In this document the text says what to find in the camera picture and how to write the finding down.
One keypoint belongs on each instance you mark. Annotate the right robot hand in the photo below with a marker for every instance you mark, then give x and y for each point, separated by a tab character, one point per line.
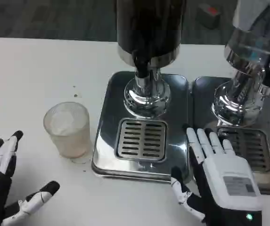
229	188

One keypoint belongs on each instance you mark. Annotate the clear ribbed glass cup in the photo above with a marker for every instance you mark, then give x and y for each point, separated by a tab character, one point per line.
68	136

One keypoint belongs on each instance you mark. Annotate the steel drip grid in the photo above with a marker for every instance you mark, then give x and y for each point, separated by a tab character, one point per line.
141	139
255	146

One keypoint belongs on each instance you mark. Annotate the steel drip tray base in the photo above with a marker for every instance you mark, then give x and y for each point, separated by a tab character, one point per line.
104	141
203	94

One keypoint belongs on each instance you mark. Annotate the clear drink dispenser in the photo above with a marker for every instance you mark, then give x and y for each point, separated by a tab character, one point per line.
243	47

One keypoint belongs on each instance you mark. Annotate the grey box with red label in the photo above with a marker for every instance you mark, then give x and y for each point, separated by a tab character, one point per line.
207	16

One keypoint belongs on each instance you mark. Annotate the dark drink dispenser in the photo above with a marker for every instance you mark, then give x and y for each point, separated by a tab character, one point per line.
149	23

